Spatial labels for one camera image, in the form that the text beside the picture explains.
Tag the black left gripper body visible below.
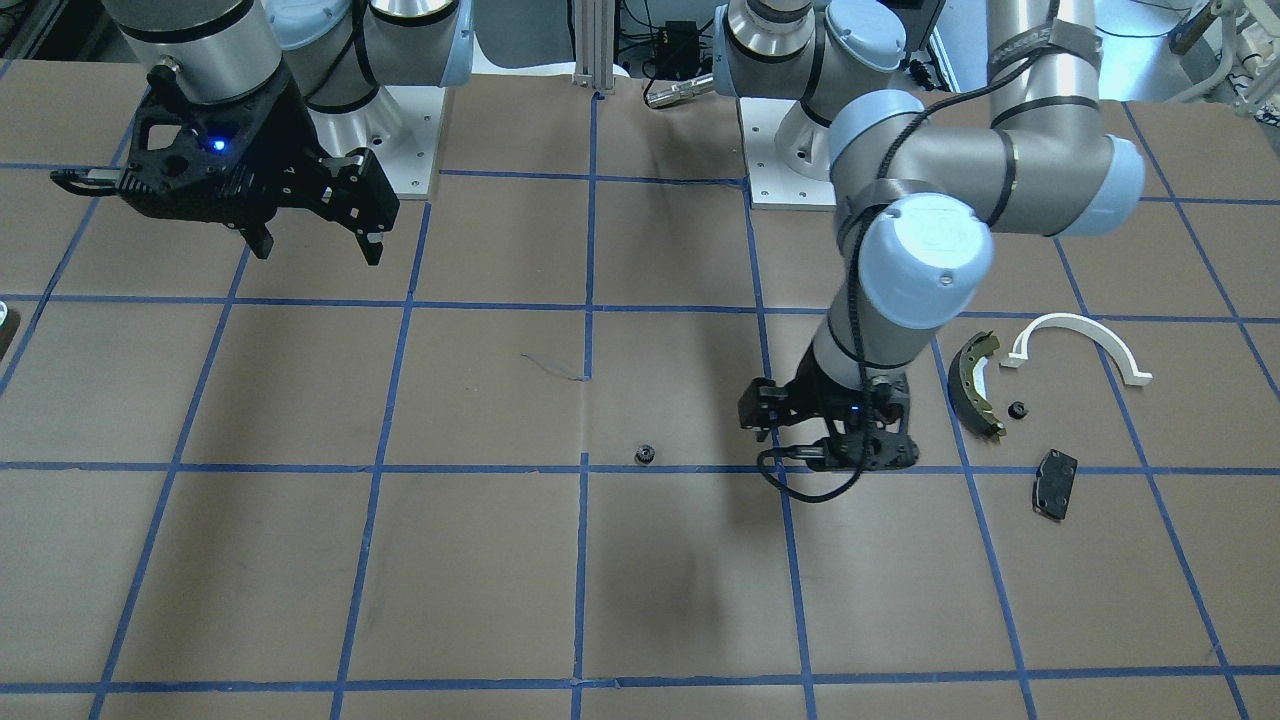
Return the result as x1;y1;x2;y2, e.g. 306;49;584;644
739;366;919;471

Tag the aluminium frame post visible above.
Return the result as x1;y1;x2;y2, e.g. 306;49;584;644
568;0;617;96

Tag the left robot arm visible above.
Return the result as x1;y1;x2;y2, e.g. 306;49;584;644
713;1;1146;470

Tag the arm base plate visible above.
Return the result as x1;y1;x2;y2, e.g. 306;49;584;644
310;86;447;200
739;97;835;211

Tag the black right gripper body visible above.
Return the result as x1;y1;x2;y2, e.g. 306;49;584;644
115;76;399;241

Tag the white curved plastic bracket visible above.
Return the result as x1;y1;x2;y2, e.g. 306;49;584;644
1000;313;1155;387

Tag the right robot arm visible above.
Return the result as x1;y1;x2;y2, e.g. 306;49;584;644
52;1;476;266

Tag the black brake pad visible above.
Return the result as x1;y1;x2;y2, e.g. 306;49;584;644
1032;448;1078;521

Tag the green curved brake shoe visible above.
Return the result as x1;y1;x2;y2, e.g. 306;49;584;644
948;331;1007;441

